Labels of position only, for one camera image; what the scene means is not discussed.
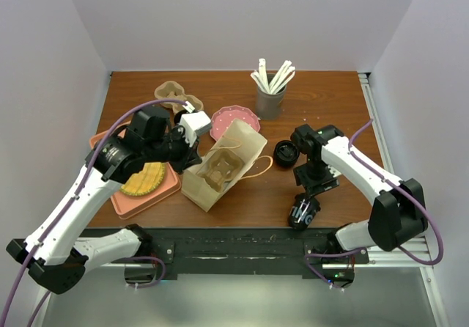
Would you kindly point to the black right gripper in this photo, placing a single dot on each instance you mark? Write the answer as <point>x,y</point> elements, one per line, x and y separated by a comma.
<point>312,186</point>

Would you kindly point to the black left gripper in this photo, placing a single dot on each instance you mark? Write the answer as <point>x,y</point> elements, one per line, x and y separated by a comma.
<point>190,156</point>

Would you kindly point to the black takeout coffee cup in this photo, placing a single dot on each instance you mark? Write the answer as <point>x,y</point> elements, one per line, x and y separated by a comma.
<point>303,211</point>

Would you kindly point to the stack of black cups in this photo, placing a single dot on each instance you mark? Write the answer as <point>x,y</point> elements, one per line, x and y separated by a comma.
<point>178,116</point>

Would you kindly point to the beige cardboard cup carrier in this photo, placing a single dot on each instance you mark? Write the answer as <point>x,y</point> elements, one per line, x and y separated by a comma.
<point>221,168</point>

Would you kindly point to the beige paper takeout bag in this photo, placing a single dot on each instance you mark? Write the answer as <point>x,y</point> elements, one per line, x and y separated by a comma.
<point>245,142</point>

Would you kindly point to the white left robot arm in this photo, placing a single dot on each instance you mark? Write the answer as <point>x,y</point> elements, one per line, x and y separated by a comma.
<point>55,255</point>

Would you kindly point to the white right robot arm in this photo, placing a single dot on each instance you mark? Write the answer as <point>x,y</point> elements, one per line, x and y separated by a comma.
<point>396,215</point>

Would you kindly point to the yellow green woven coaster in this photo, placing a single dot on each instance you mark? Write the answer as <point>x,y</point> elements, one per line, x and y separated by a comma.
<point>146,181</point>

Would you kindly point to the pink polka dot plate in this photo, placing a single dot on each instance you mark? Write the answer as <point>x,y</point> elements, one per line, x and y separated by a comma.
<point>224,117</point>

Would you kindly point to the salmon pink tray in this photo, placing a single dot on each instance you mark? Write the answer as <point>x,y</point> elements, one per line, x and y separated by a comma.
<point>129,206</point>

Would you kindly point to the grey straw holder cup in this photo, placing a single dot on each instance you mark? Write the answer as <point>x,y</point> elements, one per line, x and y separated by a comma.
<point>267,106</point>

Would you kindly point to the white paper straw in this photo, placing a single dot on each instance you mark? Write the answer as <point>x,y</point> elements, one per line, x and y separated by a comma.
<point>281,77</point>
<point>263,75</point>
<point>259,82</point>

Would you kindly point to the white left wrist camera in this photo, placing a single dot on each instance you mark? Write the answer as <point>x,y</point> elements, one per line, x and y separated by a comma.
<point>195,123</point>

